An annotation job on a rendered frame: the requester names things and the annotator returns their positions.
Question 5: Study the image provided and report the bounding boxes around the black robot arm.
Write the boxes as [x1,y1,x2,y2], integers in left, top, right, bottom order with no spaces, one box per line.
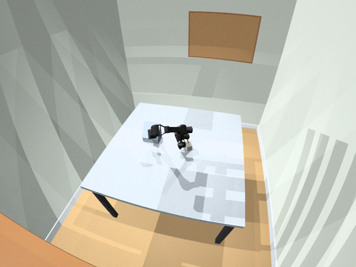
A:
[148,124,193,140]

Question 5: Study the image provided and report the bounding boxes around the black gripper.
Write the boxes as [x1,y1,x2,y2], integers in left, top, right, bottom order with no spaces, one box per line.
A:
[174,133,185,150]

